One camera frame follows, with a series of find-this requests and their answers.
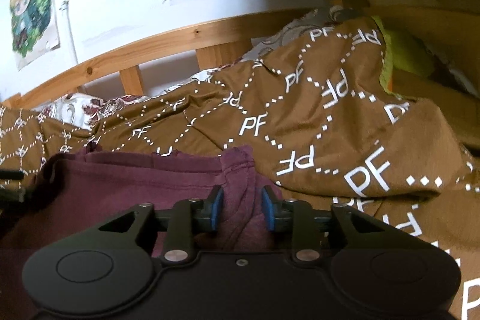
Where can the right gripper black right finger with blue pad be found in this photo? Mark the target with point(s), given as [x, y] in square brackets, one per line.
[295, 226]

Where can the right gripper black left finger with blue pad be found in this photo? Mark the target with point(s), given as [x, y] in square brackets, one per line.
[184, 221]

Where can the maroon knit garment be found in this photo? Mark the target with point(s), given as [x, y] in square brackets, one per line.
[76, 191]

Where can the brown PF patterned blanket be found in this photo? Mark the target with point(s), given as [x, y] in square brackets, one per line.
[321, 128]

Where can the white floral bedsheet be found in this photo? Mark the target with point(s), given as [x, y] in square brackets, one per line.
[85, 111]

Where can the lime green cloth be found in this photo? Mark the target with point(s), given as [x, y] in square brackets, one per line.
[403, 52]

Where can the blond character poster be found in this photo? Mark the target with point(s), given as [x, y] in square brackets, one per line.
[34, 30]

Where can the wooden bed frame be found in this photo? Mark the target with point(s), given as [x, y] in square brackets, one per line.
[451, 24]

